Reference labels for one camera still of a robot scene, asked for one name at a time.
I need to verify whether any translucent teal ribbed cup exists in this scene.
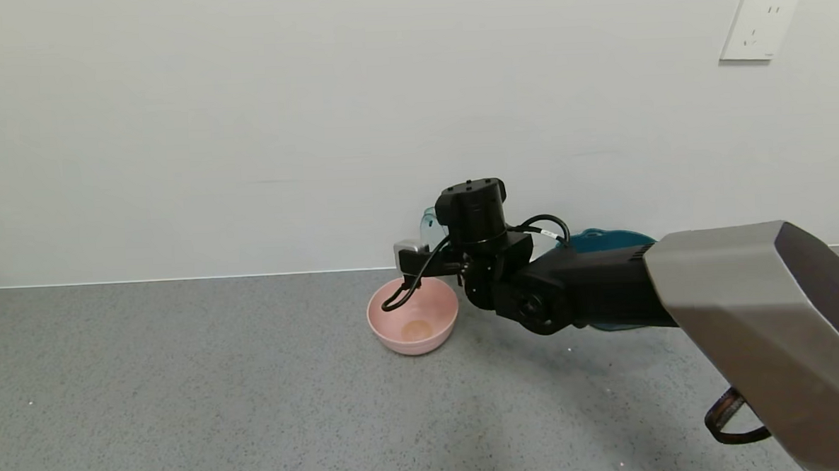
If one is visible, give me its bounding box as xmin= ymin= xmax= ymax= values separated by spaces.
xmin=418 ymin=207 xmax=444 ymax=249

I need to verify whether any pink plastic bowl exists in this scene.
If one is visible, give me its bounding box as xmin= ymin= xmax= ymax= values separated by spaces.
xmin=365 ymin=274 xmax=461 ymax=358

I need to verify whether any dark teal plastic basin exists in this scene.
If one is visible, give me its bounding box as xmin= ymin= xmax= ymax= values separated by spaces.
xmin=554 ymin=225 xmax=661 ymax=334

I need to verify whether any black camera cable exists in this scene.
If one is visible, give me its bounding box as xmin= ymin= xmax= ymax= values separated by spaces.
xmin=378 ymin=214 xmax=573 ymax=313

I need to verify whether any dark brown cable loop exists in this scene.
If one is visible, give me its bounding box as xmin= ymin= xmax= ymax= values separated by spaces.
xmin=702 ymin=383 xmax=773 ymax=447

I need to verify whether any white wall socket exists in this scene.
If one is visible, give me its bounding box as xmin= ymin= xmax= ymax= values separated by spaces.
xmin=717 ymin=0 xmax=802 ymax=64

